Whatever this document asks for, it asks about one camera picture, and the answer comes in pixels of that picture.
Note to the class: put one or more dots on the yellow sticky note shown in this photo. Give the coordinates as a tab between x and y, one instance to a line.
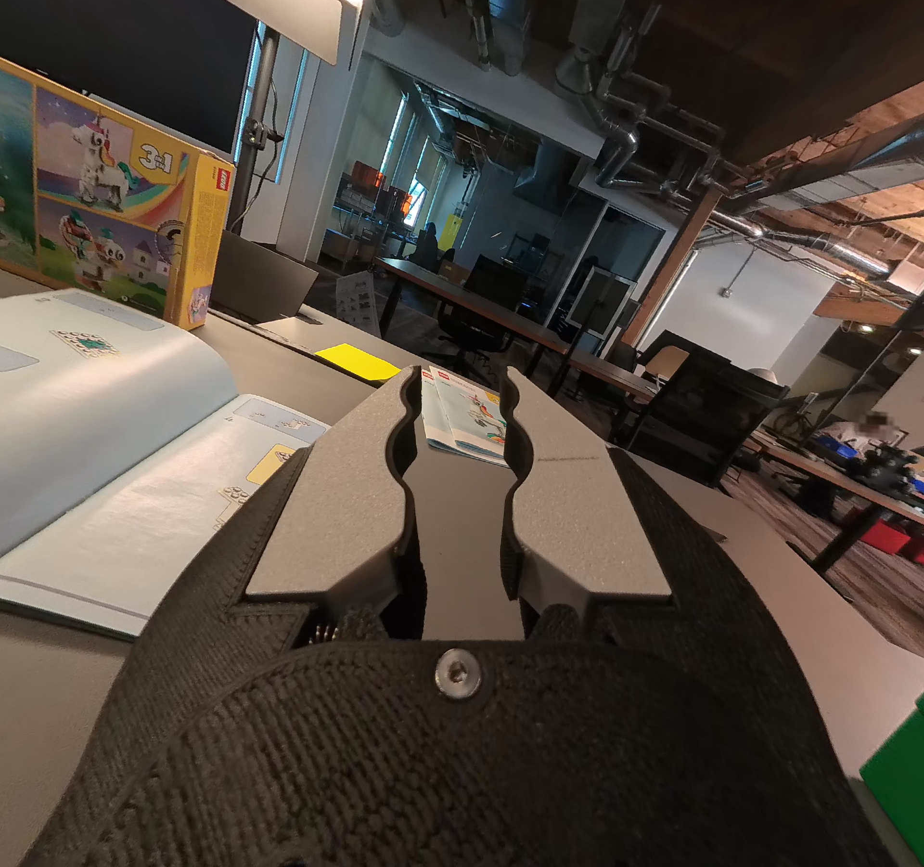
357	361

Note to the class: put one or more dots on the black office chair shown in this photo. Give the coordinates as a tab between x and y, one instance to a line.
480	304

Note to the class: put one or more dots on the metal shelf rack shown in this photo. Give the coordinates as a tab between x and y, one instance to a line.
375	210

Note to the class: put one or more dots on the folded instruction booklet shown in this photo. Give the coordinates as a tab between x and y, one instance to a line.
478	435
433	419

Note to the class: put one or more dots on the long wooden desk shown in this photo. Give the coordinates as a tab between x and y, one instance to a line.
520	322

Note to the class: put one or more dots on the metal ventilation duct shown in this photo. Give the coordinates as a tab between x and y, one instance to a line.
613	123

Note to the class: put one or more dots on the small framed monitor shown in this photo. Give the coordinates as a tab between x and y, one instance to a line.
600	302

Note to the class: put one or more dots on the cluttered wooden table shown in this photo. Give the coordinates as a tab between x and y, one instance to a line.
830	473

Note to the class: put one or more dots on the wooden support post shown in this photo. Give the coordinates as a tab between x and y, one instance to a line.
671	267

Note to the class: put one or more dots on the dark computer monitor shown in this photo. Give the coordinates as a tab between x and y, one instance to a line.
108	22

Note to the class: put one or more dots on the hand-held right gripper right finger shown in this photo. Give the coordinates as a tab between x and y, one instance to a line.
585	520

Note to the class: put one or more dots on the standing printed paper sheet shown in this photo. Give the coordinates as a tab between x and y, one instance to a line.
357	304

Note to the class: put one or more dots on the lego instruction booklet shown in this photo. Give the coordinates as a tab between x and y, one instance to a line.
130	448

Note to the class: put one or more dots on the red storage bin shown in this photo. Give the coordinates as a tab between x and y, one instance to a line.
891	538

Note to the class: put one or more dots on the yellow wall sign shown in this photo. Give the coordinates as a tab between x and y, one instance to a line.
451	231

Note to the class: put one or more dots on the silver light panel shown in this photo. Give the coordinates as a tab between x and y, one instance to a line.
289	0

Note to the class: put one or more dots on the yellow lego set box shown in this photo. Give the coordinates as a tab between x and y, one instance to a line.
94	188

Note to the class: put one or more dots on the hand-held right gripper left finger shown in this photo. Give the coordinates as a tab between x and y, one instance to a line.
339	513

